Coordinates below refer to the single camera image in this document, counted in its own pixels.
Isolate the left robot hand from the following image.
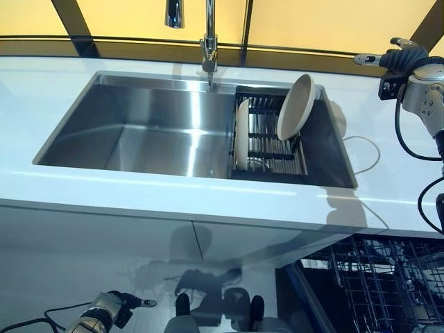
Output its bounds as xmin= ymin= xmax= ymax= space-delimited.
xmin=92 ymin=292 xmax=157 ymax=313

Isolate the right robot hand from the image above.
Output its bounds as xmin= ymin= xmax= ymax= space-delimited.
xmin=352 ymin=37 xmax=431 ymax=73

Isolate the beige round plate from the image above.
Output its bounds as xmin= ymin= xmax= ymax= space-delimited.
xmin=276 ymin=74 xmax=316 ymax=142
xmin=234 ymin=99 xmax=250 ymax=173

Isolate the open built-in dishwasher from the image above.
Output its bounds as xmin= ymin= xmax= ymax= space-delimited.
xmin=275 ymin=234 xmax=444 ymax=333

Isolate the white glossy cabinet door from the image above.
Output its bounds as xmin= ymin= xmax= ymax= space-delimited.
xmin=0 ymin=204 xmax=202 ymax=261

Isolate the left robot leg with foot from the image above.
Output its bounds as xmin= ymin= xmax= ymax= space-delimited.
xmin=164 ymin=293 xmax=198 ymax=333

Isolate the black sink drying rack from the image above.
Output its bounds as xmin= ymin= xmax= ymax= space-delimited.
xmin=227 ymin=85 xmax=308 ymax=180

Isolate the stainless steel sink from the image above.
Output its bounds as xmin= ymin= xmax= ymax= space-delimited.
xmin=33 ymin=70 xmax=359 ymax=190

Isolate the chrome kitchen faucet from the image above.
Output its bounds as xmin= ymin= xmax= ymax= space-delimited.
xmin=164 ymin=0 xmax=219 ymax=74

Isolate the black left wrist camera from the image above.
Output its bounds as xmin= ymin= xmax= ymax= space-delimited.
xmin=114 ymin=307 xmax=133 ymax=329

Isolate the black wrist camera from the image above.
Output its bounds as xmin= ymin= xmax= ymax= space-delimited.
xmin=378 ymin=71 xmax=407 ymax=101
xmin=114 ymin=307 xmax=133 ymax=329

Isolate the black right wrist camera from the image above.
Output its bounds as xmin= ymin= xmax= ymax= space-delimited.
xmin=378 ymin=71 xmax=407 ymax=101

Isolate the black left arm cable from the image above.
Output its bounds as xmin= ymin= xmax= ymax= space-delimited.
xmin=0 ymin=301 xmax=94 ymax=333

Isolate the dishwasher wire rack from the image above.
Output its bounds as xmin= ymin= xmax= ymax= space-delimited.
xmin=301 ymin=235 xmax=444 ymax=333

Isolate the dark window frame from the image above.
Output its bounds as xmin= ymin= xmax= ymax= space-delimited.
xmin=0 ymin=0 xmax=444 ymax=69

